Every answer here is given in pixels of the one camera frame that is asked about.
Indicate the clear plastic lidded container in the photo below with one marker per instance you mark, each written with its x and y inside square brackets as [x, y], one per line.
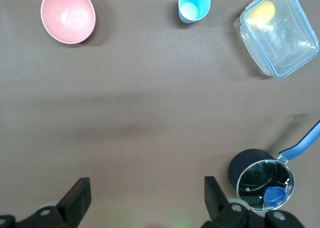
[287, 50]

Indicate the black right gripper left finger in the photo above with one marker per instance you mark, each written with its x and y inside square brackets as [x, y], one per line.
[75, 205]

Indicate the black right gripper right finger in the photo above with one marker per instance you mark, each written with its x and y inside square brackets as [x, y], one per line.
[218, 208]

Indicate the brown table cloth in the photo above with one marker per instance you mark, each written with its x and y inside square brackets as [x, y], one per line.
[150, 100]

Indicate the yellow round fruit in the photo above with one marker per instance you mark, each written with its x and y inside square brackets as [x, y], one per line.
[262, 12]

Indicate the pink bowl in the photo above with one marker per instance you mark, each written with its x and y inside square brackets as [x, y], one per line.
[67, 17]

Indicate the light blue plastic cup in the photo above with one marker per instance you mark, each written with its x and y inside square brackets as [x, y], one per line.
[201, 0]

